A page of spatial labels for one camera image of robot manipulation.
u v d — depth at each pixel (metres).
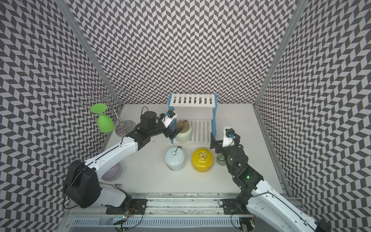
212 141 0.63
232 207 0.74
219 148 0.63
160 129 0.69
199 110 1.10
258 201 0.61
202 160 0.80
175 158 0.79
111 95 1.15
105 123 0.78
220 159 0.84
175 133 0.71
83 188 0.41
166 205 0.75
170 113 0.67
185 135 0.88
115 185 0.79
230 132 0.56
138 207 0.72
